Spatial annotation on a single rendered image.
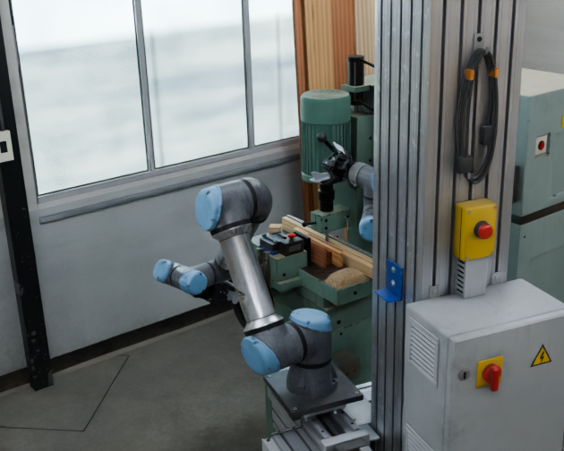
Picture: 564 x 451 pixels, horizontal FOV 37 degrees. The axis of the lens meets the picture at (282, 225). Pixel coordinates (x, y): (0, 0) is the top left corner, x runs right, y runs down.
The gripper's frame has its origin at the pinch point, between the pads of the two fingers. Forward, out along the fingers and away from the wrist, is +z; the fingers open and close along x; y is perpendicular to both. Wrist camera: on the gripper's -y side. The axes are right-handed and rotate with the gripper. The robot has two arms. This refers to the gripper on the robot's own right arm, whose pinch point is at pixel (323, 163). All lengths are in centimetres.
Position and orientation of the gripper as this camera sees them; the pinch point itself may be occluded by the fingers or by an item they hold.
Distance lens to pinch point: 286.9
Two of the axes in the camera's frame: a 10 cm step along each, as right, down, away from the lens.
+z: -5.5, -2.8, 7.8
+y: -6.1, -5.1, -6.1
